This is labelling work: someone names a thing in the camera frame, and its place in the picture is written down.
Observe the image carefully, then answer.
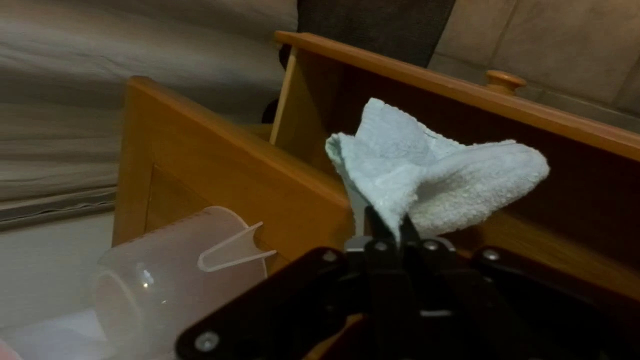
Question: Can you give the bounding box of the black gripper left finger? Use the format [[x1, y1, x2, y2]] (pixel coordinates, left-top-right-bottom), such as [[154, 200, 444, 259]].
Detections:
[[364, 206, 398, 268]]

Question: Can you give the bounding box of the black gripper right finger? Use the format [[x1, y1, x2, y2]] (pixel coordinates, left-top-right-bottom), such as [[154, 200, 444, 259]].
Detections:
[[401, 217, 422, 268]]

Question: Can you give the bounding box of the white towel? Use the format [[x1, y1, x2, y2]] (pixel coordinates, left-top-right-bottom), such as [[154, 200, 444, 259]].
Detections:
[[324, 99, 551, 238]]

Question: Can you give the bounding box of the wooden drawer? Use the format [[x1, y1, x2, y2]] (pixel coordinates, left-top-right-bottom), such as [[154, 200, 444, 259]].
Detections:
[[272, 32, 640, 300]]

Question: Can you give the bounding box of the wooden pine dresser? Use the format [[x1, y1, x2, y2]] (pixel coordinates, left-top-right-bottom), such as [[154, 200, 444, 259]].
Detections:
[[114, 78, 353, 268]]

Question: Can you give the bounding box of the white curtain fabric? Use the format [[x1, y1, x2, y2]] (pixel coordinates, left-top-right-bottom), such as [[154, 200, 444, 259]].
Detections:
[[0, 0, 298, 228]]

